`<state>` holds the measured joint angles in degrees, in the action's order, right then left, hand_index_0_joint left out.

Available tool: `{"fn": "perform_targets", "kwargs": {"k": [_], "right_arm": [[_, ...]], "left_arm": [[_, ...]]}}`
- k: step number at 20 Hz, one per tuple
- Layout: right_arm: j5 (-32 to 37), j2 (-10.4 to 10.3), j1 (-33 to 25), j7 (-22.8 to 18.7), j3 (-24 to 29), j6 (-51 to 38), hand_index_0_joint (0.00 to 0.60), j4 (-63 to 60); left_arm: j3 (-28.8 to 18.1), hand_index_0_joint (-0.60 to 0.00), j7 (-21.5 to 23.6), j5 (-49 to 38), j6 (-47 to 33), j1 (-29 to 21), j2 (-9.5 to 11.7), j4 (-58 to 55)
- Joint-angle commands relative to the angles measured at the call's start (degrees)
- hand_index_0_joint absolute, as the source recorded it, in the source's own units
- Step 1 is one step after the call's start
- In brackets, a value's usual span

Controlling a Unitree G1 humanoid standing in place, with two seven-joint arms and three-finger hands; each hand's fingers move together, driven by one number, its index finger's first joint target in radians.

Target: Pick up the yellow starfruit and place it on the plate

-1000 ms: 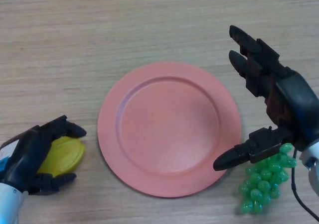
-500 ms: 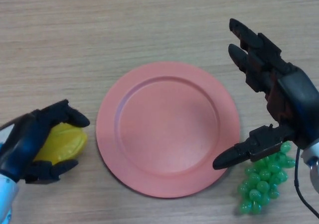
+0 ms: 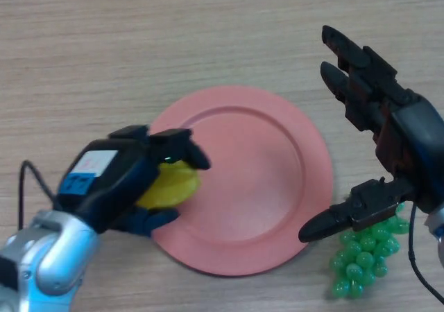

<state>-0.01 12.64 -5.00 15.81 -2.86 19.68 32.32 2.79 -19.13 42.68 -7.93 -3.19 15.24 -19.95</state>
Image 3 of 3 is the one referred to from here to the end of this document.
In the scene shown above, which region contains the green grape bunch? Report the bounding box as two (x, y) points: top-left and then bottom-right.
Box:
(328, 202), (411, 300)

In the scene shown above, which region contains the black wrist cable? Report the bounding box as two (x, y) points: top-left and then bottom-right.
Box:
(19, 160), (63, 230)
(408, 202), (444, 302)

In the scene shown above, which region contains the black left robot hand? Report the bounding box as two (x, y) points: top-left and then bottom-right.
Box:
(55, 124), (212, 239)

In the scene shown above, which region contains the pink round plate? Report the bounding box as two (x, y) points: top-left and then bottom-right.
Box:
(148, 85), (334, 277)

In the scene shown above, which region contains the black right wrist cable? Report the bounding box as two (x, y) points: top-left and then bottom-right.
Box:
(408, 202), (444, 302)

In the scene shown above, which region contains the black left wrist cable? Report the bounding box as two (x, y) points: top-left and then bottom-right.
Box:
(19, 160), (63, 230)

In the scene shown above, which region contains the yellow starfruit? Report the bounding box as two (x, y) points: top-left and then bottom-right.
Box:
(135, 159), (203, 209)

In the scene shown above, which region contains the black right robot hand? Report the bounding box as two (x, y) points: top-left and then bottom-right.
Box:
(298, 25), (444, 243)

